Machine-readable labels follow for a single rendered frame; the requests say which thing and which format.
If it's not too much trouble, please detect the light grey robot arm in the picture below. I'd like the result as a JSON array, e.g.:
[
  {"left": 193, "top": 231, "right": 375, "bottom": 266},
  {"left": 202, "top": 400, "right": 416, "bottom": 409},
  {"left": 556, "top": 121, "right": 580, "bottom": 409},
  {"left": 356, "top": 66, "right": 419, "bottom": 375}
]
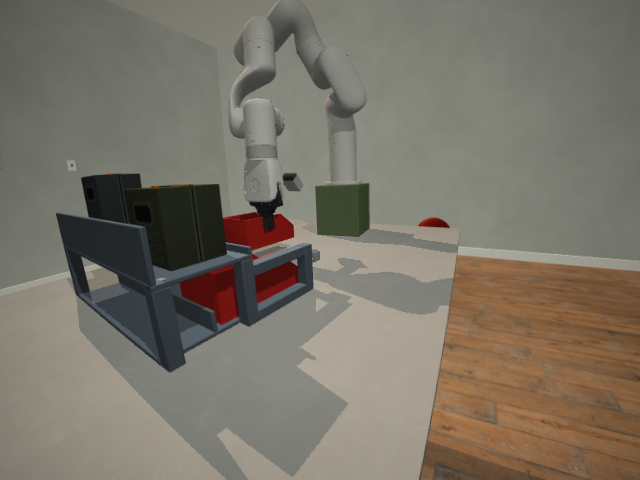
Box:
[{"left": 228, "top": 0, "right": 367, "bottom": 185}]

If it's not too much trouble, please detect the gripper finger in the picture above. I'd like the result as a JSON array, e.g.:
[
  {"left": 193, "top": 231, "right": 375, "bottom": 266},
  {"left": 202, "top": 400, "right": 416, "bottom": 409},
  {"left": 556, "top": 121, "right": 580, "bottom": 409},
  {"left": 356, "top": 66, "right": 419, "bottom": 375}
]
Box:
[
  {"left": 249, "top": 202, "right": 264, "bottom": 217},
  {"left": 263, "top": 185, "right": 283, "bottom": 230}
]

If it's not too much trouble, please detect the grey metal shelf rack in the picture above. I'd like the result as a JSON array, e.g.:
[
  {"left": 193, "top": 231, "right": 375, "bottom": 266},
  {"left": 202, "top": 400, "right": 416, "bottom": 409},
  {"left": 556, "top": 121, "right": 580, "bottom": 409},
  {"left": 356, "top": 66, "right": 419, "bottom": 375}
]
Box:
[{"left": 56, "top": 212, "right": 320, "bottom": 373}]

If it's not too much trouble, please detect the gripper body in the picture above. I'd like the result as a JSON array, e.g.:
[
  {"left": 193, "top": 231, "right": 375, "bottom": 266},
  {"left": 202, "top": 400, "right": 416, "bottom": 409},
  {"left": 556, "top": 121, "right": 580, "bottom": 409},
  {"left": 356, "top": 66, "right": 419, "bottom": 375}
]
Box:
[{"left": 244, "top": 157, "right": 284, "bottom": 202}]

